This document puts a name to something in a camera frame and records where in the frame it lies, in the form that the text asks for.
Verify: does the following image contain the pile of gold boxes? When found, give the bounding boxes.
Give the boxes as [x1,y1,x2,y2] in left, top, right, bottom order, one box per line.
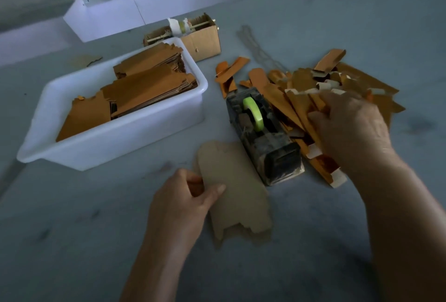
[215,48,406,189]

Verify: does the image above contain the white plastic bin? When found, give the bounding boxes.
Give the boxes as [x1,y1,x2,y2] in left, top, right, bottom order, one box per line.
[17,37,209,172]

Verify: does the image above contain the gold cartons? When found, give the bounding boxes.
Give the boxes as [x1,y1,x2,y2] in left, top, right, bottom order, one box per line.
[56,42,198,142]

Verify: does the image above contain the person's left forearm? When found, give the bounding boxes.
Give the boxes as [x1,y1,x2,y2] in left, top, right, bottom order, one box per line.
[120,246,203,302]

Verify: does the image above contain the person's left hand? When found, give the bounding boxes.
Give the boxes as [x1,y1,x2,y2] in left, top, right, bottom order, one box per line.
[146,169,227,264]

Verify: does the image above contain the black tape dispenser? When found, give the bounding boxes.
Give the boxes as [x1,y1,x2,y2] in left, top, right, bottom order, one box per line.
[226,89,305,188]

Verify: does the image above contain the person's right hand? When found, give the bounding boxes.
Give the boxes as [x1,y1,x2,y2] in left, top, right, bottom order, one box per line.
[308,89,401,177]

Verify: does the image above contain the green tape roll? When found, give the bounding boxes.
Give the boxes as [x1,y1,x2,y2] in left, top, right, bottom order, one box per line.
[243,96,266,132]

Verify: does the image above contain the person's right forearm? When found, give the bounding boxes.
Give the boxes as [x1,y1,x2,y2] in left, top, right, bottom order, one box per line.
[348,159,446,302]

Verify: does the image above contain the small cardboard box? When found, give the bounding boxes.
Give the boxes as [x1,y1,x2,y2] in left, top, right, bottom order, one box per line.
[144,13,222,62]

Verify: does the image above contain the pile of beige blanks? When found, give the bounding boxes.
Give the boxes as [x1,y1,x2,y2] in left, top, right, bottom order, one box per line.
[197,140,274,244]

